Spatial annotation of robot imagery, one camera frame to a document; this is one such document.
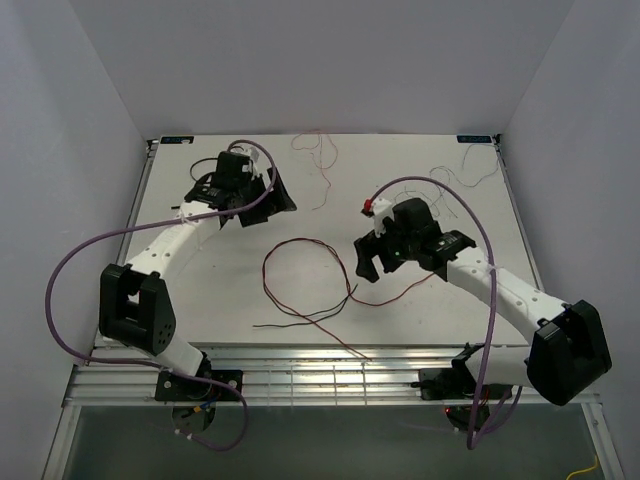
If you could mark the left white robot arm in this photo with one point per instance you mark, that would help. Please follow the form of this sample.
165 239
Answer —
135 306

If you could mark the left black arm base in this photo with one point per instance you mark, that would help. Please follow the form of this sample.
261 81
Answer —
194 402

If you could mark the aluminium rail frame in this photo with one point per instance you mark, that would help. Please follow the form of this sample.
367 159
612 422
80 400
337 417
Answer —
281 301

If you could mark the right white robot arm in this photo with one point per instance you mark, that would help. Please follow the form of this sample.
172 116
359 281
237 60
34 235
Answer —
566 348

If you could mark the left blue corner label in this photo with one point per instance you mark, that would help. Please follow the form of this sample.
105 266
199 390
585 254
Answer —
176 140

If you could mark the right blue corner label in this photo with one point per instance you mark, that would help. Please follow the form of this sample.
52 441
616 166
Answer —
475 139

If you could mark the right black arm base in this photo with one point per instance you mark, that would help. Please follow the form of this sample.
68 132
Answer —
449 384

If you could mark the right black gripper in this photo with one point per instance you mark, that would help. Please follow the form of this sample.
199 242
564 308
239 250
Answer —
369 246

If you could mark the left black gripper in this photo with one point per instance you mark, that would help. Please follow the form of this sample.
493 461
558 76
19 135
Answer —
275 199

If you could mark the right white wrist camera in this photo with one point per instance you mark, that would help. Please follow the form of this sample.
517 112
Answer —
378 209

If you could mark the blue corner label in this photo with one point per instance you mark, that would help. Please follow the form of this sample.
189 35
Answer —
475 139
176 140

